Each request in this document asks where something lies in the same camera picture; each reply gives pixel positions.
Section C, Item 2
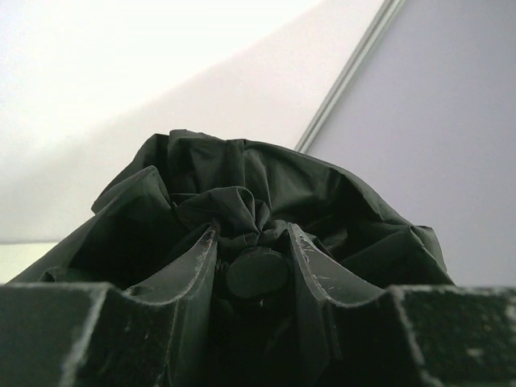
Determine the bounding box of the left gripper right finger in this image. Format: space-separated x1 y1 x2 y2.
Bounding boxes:
288 224 515 386

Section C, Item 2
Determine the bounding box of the black folding umbrella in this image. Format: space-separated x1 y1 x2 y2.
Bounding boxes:
7 130 452 386

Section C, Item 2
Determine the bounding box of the right aluminium frame post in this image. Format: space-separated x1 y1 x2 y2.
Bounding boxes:
294 0 405 154

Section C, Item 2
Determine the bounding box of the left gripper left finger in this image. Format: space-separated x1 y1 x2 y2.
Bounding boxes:
1 227 218 386

